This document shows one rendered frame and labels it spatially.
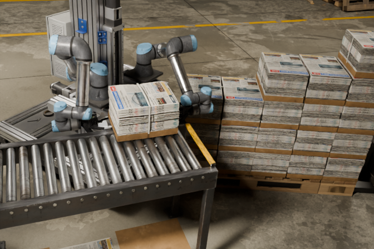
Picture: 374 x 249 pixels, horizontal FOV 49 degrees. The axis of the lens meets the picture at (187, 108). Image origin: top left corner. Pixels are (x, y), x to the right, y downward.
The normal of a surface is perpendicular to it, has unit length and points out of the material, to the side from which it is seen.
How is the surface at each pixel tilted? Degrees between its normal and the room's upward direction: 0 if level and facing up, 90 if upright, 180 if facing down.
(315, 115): 90
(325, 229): 0
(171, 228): 0
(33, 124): 0
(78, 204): 90
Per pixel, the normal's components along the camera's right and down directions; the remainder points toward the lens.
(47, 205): 0.34, 0.50
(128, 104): 0.09, -0.84
